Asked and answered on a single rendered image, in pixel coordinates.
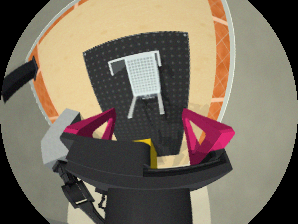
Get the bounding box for yellow open-top bin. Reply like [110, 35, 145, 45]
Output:
[137, 139, 157, 168]

